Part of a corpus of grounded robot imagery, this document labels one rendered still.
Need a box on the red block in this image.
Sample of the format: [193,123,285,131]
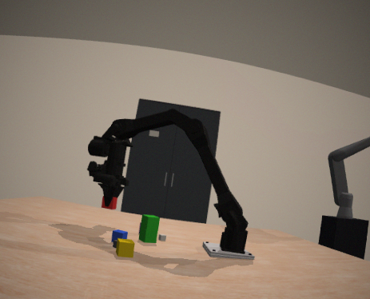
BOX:
[101,196,117,209]

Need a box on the yellow block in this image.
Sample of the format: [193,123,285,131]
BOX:
[116,239,135,257]

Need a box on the blue block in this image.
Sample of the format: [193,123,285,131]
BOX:
[112,229,128,242]

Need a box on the green block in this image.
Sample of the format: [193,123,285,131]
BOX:
[141,214,160,230]
[138,227,157,243]

